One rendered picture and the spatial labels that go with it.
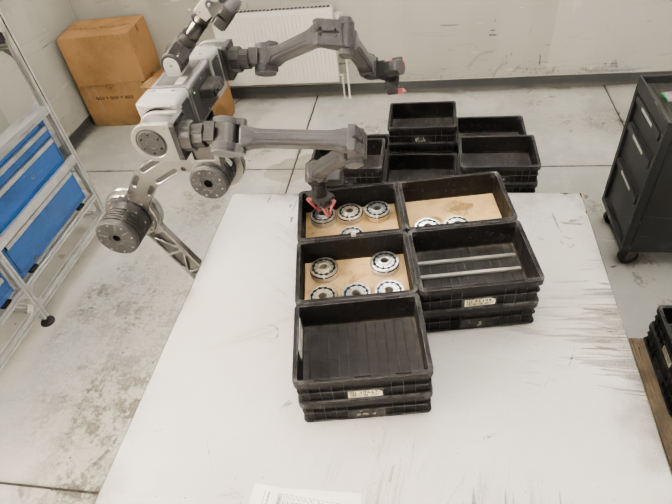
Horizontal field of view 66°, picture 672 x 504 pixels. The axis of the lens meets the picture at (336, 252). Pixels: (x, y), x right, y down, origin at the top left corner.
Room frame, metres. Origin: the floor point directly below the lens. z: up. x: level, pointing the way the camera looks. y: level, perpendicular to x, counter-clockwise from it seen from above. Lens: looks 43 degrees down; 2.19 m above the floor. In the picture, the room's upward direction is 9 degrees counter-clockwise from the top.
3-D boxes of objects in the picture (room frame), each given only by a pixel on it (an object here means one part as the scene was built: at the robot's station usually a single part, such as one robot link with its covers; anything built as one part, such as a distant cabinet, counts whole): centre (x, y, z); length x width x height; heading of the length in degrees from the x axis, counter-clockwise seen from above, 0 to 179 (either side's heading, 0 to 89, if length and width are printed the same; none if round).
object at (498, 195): (1.52, -0.47, 0.87); 0.40 x 0.30 x 0.11; 86
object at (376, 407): (0.95, -0.03, 0.76); 0.40 x 0.30 x 0.12; 86
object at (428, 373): (0.95, -0.03, 0.92); 0.40 x 0.30 x 0.02; 86
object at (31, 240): (2.48, 1.62, 0.60); 0.72 x 0.03 x 0.56; 166
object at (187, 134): (1.35, 0.35, 1.45); 0.09 x 0.08 x 0.12; 166
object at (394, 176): (2.37, -0.54, 0.31); 0.40 x 0.30 x 0.34; 76
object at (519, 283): (1.22, -0.45, 0.92); 0.40 x 0.30 x 0.02; 86
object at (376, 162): (2.46, -0.14, 0.37); 0.40 x 0.30 x 0.45; 76
